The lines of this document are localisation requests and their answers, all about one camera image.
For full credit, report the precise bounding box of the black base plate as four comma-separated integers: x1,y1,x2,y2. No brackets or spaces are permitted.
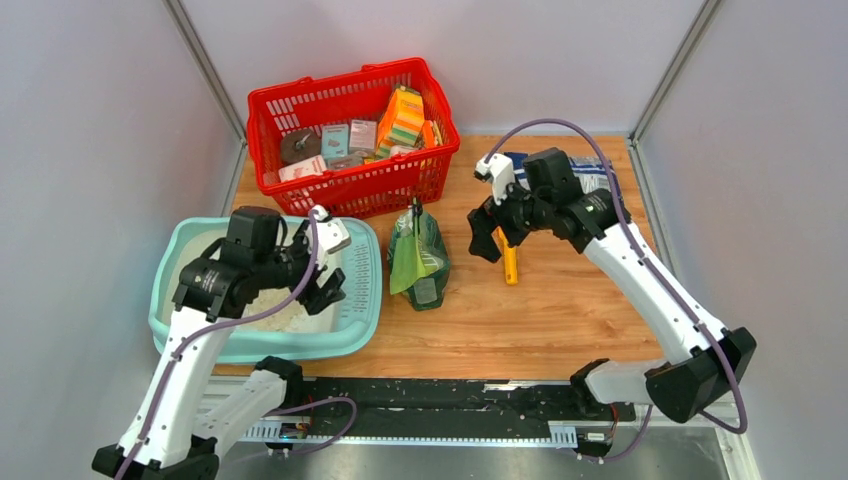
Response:
239,376,637,442

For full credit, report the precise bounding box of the brown round box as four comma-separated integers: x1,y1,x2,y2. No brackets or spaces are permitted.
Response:
279,128,322,166

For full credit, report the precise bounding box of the yellow plastic scoop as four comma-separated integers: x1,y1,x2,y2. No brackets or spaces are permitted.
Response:
496,228,518,286

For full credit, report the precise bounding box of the beige cat litter pile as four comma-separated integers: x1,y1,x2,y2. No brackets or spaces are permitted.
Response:
239,289,313,333

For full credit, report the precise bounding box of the teal plastic litter box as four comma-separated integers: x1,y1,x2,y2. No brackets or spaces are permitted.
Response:
148,217,383,364

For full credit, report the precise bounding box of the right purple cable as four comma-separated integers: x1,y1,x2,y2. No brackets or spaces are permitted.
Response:
481,118,750,464

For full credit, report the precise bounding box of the purple cable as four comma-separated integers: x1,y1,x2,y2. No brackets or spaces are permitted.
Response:
112,210,359,480
481,118,750,464

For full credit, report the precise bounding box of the red plastic shopping basket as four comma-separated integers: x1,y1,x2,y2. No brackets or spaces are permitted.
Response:
246,57,460,218

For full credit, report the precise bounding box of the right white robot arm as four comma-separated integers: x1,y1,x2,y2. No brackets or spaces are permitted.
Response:
468,148,756,423

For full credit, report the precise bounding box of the teal small box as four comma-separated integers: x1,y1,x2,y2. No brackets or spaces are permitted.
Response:
321,123,350,160

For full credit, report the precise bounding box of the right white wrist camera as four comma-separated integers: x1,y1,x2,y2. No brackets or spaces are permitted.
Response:
474,153,516,205

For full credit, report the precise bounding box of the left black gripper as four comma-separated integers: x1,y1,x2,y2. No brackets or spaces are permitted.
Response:
256,219,347,314

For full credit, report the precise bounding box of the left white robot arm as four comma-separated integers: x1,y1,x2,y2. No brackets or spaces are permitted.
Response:
92,206,351,479

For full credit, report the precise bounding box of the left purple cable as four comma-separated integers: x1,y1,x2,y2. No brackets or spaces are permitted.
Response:
112,210,359,480

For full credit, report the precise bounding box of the green litter bag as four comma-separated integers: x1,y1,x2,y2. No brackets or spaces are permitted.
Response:
387,206,452,311

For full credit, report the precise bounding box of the black bag clip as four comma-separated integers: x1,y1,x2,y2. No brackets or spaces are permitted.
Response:
410,197,423,218

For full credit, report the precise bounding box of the pink grey small box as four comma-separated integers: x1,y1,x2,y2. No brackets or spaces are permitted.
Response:
348,119,377,155

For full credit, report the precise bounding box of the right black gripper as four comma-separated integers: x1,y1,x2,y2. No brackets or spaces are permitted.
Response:
467,172,553,262

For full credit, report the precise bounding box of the orange green sponge pack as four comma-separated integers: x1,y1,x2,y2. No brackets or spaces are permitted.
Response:
375,85,426,160

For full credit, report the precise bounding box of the white pink sponge pack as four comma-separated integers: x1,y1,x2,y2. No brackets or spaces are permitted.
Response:
278,155,327,183

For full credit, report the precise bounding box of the blue white snack bag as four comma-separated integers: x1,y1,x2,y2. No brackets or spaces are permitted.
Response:
504,152,611,193

